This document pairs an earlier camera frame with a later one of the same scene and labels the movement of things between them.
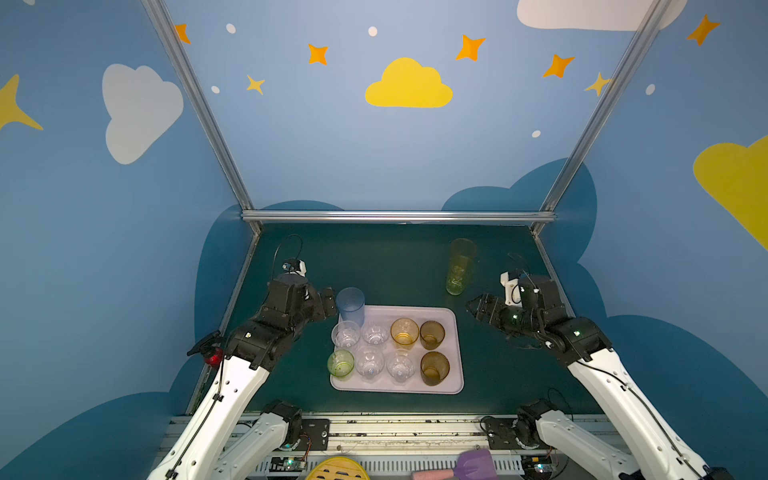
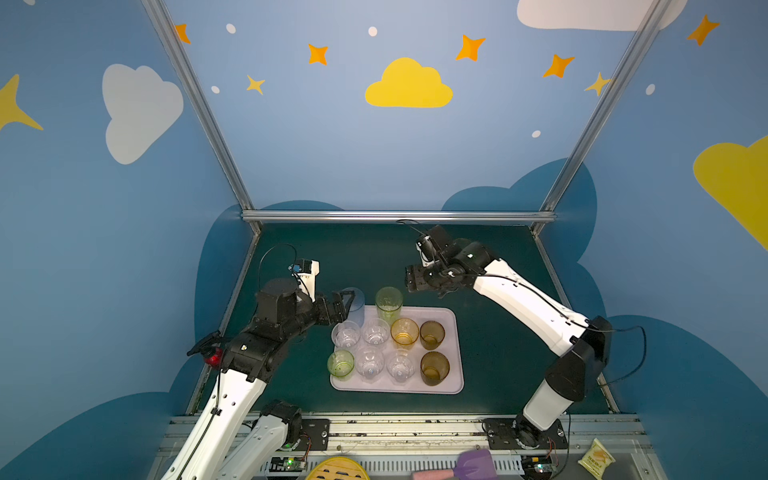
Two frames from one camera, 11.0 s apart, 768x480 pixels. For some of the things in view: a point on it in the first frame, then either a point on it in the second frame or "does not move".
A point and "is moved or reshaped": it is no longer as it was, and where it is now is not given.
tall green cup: [460, 270] is moved or reshaped
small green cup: [340, 364] does not move
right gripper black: [492, 309] → [417, 278]
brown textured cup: [434, 368] does not move
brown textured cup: [432, 334] does not move
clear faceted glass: [345, 334] does not move
